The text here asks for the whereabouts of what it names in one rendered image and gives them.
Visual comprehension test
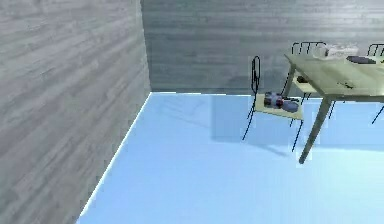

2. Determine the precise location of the black wire chair pale seat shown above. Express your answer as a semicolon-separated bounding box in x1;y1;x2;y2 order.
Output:
282;41;337;128
241;55;305;153
367;43;384;125

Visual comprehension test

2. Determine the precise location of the blue grey bundle with red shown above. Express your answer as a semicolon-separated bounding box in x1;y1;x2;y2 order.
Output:
263;91;300;113

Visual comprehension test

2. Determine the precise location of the clear glass bowl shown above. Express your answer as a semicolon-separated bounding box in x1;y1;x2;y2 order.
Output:
313;43;360;62

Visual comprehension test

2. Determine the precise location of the pale green wooden table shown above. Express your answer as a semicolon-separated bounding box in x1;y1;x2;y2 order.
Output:
284;52;384;165

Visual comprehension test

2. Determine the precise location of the dark grey flat plate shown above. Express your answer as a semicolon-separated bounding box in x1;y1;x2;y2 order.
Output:
345;55;378;65

